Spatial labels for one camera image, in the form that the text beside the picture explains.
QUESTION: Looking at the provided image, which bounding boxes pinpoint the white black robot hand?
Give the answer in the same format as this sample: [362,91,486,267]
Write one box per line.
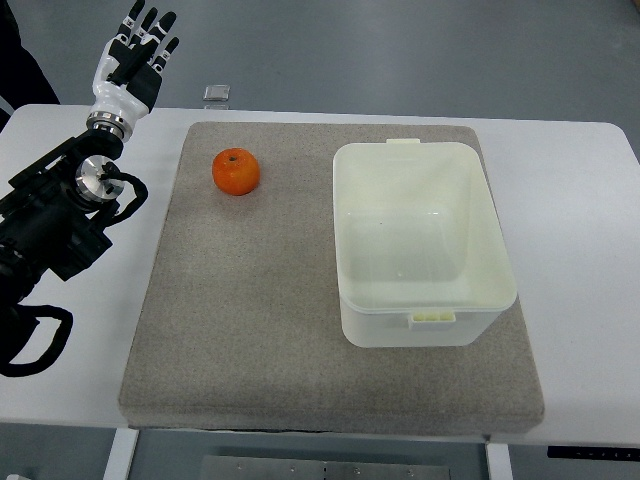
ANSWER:
[87,1,179,142]

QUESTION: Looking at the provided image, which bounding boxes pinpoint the orange fruit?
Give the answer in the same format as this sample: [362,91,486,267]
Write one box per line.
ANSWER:
[211,148,261,196]

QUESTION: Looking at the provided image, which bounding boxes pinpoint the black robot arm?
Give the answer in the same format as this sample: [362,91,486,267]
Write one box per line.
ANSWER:
[1,126,148,377]

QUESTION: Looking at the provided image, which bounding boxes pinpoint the white plastic box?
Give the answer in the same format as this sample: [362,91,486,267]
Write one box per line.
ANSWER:
[333,139,517,348]

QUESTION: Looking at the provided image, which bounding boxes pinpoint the small clear square object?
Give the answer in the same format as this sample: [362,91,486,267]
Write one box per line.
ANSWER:
[203,84,230,102]

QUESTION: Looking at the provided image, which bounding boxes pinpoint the dark object at left edge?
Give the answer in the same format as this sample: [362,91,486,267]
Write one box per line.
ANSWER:
[1,27,60,111]

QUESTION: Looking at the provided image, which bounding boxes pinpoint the grey felt mat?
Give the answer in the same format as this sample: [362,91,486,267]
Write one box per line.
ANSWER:
[119,121,544,436]

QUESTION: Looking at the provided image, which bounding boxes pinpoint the white left table leg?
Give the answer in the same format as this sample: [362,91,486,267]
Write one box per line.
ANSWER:
[103,428,139,480]

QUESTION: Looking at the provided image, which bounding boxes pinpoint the white table leg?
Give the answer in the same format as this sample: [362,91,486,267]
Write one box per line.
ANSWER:
[103,428,139,480]
[485,443,514,480]

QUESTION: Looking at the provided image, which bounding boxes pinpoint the metal plate under table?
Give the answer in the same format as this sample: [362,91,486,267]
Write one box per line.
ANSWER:
[199,456,451,480]

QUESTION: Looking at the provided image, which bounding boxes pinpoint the white right table leg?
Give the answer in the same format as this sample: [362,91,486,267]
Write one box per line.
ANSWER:
[485,443,514,480]

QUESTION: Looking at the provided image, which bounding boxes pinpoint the black table control panel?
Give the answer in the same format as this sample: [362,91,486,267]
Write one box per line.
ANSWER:
[547,446,640,462]

